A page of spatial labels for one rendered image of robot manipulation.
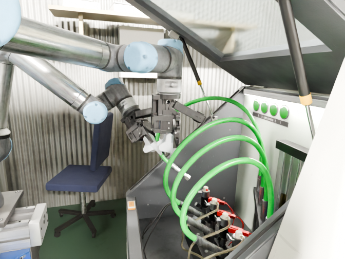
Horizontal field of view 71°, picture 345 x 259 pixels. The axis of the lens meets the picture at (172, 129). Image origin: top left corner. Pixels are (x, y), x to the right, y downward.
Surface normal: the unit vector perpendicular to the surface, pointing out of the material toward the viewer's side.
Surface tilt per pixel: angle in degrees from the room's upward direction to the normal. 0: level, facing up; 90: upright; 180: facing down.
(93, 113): 90
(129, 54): 90
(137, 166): 90
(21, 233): 90
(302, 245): 76
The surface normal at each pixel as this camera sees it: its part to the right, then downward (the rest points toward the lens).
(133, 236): 0.03, -0.97
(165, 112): 0.21, 0.23
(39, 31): 0.81, -0.15
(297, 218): -0.94, -0.22
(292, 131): -0.98, 0.02
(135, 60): -0.57, 0.18
